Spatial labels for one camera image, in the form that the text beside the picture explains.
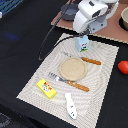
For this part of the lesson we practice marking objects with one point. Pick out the fork with wooden handle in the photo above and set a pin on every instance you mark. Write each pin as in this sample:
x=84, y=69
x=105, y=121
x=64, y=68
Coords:
x=76, y=85

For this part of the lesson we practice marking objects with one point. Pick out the small grey pot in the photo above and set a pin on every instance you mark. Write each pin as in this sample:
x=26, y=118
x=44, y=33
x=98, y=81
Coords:
x=69, y=11

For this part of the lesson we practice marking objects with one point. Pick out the red toy tomato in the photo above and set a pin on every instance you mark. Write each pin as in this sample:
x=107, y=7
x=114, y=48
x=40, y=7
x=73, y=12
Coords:
x=123, y=67

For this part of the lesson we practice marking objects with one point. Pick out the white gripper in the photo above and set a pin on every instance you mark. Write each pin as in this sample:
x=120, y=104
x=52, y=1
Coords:
x=88, y=11

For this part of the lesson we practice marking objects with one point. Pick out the round wooden plate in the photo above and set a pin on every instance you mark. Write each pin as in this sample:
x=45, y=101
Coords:
x=73, y=69

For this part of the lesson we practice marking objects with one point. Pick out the knife with wooden handle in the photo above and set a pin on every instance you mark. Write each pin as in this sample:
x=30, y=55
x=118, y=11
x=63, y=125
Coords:
x=84, y=59

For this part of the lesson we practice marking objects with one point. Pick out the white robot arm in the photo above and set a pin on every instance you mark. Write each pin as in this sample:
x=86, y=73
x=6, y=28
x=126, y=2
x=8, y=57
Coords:
x=101, y=21

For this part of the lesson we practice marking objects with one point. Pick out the blue wire basket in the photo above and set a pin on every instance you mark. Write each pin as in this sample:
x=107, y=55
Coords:
x=6, y=6

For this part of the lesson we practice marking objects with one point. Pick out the yellow butter box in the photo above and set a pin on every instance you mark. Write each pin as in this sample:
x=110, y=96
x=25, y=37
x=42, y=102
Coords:
x=46, y=88

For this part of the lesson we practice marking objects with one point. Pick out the beige bowl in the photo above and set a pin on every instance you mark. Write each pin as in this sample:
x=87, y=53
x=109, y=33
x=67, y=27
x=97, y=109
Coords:
x=124, y=16

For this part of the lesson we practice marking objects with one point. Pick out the light blue milk carton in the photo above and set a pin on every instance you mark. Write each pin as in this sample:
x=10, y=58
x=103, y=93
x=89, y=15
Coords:
x=82, y=43

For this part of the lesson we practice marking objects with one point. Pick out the brown stove board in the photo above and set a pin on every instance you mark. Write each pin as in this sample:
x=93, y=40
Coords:
x=112, y=31

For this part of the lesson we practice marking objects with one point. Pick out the beige woven placemat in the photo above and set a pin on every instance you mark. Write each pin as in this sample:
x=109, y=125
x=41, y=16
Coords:
x=88, y=104

